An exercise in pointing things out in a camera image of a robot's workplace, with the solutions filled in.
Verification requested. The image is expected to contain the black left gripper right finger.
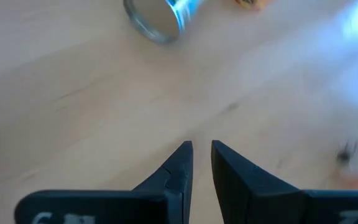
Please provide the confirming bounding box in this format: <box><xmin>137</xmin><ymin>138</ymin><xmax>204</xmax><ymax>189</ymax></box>
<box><xmin>211</xmin><ymin>139</ymin><xmax>358</xmax><ymax>224</ymax></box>

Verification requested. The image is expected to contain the blue tomato can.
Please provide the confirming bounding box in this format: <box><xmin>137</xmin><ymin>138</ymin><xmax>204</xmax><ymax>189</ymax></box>
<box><xmin>122</xmin><ymin>0</ymin><xmax>204</xmax><ymax>45</ymax></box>

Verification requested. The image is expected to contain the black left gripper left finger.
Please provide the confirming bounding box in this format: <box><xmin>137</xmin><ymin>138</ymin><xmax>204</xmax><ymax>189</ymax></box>
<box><xmin>14</xmin><ymin>140</ymin><xmax>195</xmax><ymax>224</ymax></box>

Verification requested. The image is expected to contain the leopard-print black beans can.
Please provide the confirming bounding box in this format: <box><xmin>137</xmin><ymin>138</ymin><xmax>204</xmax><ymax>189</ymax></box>
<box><xmin>234</xmin><ymin>0</ymin><xmax>272</xmax><ymax>12</ymax></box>

